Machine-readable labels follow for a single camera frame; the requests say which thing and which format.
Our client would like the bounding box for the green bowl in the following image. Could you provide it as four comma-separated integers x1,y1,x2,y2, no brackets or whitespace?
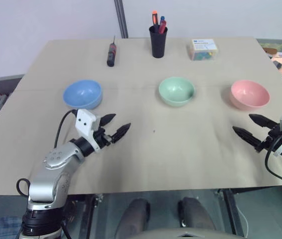
158,76,196,108

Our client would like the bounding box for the black pen cup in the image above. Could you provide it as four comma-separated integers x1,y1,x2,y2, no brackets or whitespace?
148,24,168,59

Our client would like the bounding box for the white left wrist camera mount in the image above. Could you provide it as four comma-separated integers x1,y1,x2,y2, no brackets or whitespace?
75,109,101,151

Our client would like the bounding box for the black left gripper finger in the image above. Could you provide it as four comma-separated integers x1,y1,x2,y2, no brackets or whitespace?
111,122,132,144
99,113,117,127

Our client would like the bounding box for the orange black marker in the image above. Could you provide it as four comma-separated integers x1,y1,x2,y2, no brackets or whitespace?
151,10,159,34

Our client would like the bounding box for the pink bowl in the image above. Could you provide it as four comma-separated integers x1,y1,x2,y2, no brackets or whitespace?
229,79,271,111

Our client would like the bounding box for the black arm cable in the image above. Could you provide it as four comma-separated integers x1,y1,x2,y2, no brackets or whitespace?
265,135,282,185
54,109,78,150

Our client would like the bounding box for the black red screwdriver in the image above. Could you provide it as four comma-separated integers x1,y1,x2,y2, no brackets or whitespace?
107,35,117,67

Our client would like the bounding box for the grey vertical post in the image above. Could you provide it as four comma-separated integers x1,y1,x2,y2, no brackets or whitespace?
114,0,129,39

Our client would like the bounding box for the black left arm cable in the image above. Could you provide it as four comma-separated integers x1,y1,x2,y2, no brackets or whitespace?
54,109,78,150

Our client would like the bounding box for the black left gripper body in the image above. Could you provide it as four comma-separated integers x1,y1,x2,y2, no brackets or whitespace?
93,126,113,148

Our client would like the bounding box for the clear box of pins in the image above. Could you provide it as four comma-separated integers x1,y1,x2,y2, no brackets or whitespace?
186,38,219,61

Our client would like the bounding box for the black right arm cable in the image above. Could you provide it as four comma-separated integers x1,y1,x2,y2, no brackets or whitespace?
265,135,282,185

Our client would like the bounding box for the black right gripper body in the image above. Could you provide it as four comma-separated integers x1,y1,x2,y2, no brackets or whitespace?
255,123,282,153

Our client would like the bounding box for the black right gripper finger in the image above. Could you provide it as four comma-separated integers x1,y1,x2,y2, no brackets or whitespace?
232,126,264,148
249,114,279,130

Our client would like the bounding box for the blue bowl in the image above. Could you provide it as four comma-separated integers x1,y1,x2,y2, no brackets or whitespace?
63,79,104,110

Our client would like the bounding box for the red marker blue cap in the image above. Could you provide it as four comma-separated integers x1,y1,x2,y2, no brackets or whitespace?
158,16,167,34

